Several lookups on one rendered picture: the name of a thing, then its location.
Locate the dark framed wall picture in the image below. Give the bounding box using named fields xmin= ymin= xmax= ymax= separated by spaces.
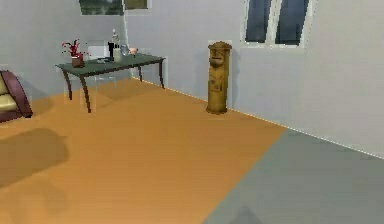
xmin=78 ymin=0 xmax=125 ymax=16

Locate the dark red armchair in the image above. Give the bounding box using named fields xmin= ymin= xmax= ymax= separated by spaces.
xmin=0 ymin=70 xmax=34 ymax=124

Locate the red potted plant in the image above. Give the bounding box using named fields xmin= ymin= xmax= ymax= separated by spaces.
xmin=61 ymin=38 xmax=90 ymax=69

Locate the olive framed wall picture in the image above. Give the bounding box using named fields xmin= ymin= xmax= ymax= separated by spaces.
xmin=124 ymin=0 xmax=149 ymax=11

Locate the dark green table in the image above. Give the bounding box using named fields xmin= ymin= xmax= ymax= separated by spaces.
xmin=55 ymin=53 xmax=167 ymax=114

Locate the white framed window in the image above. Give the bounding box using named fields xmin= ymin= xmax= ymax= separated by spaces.
xmin=241 ymin=0 xmax=318 ymax=50

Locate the carved wooden totem statue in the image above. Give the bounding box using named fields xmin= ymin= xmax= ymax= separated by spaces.
xmin=205 ymin=40 xmax=233 ymax=115

